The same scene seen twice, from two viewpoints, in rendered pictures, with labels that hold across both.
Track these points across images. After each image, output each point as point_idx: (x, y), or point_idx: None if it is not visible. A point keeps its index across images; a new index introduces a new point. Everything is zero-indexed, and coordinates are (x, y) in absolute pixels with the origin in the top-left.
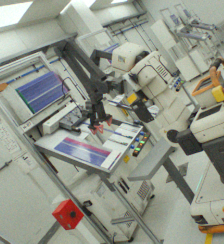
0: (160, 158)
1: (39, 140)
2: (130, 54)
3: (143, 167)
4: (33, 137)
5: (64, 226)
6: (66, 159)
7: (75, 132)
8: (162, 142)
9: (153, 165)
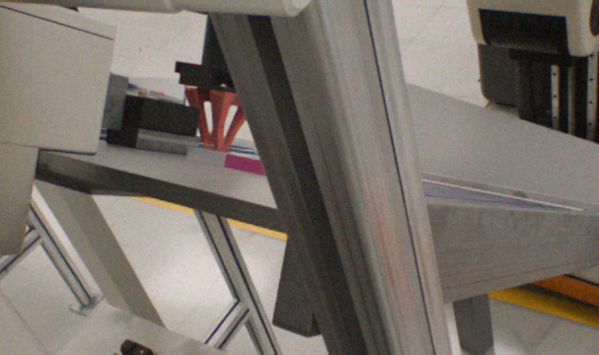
0: (543, 129)
1: (220, 189)
2: None
3: (542, 184)
4: None
5: None
6: (535, 250)
7: (175, 134)
8: None
9: (574, 149)
